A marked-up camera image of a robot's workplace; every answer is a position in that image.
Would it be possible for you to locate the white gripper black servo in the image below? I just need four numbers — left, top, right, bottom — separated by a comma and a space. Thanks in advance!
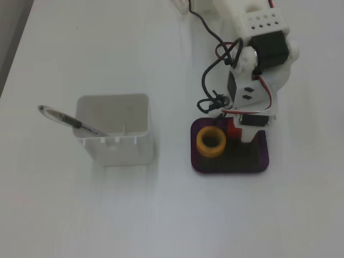
227, 69, 279, 144

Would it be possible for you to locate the red ribbed cube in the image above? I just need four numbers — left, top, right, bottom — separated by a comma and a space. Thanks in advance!
225, 120, 242, 140

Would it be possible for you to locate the red white servo wire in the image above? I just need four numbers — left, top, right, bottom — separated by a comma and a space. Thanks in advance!
220, 42, 278, 117

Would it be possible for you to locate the yellow tape roll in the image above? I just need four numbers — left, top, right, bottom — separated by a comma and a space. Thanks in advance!
196, 127, 227, 159

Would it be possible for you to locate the white square plastic container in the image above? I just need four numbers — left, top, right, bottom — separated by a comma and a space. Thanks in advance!
74, 93, 155, 167

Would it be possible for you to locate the clear black ballpoint pen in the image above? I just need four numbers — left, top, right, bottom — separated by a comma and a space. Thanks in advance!
37, 104, 111, 137

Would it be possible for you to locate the purple rectangular tray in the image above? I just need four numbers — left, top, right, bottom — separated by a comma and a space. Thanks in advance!
190, 117, 270, 174

